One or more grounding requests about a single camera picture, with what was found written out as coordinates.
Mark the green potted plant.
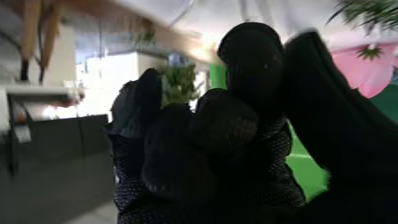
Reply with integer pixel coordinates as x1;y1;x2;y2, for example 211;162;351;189
157;63;200;106

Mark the green sprig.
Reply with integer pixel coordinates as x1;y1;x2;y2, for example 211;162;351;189
326;0;398;34

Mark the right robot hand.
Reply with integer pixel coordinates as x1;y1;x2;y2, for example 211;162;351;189
104;21;398;224

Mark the pink flower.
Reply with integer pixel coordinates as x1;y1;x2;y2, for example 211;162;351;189
330;43;398;100

